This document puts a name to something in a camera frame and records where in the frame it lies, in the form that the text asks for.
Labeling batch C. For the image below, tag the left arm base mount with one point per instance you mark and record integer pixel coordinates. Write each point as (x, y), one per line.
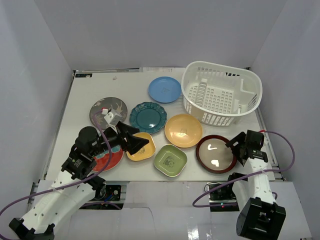
(113, 199)

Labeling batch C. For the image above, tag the paper sheets behind table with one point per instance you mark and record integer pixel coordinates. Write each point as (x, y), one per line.
(162, 69)

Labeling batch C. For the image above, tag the black label sticker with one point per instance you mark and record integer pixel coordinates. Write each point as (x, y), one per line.
(83, 75)

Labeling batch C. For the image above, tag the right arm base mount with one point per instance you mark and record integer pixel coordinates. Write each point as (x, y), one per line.
(225, 199)

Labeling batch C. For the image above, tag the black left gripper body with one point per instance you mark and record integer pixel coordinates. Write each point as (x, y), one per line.
(123, 136)

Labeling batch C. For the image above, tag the grey reindeer plate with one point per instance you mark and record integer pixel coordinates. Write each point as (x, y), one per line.
(97, 118)

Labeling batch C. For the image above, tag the green square panda dish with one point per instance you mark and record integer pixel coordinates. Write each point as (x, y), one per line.
(170, 160)

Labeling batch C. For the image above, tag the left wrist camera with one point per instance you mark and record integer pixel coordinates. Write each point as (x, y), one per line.
(111, 116)

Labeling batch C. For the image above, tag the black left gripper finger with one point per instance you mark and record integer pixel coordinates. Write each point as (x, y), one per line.
(133, 144)
(126, 131)

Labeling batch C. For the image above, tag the dark red rimmed plate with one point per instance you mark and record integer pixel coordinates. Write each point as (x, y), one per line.
(213, 154)

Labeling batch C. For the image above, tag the orange round plate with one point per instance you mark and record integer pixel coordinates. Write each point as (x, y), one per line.
(183, 131)

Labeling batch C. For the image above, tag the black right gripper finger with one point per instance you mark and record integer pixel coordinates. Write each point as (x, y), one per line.
(237, 141)
(242, 155)

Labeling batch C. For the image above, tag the white plastic dish bin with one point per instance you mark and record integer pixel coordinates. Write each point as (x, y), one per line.
(219, 95)

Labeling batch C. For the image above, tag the red teal flower plate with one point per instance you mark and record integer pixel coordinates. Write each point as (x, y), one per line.
(101, 160)

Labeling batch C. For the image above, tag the yellow square panda dish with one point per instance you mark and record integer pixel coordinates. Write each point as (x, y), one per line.
(147, 151)

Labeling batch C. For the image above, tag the light blue round plate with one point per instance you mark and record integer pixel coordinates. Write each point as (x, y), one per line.
(164, 89)

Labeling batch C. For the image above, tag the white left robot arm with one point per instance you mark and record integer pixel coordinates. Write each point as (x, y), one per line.
(75, 184)

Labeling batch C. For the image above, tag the teal scalloped plate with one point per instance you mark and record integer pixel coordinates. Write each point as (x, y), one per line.
(148, 117)

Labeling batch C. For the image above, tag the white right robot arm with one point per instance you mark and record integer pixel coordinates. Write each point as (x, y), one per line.
(260, 217)

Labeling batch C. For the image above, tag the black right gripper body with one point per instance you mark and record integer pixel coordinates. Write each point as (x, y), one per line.
(245, 145)

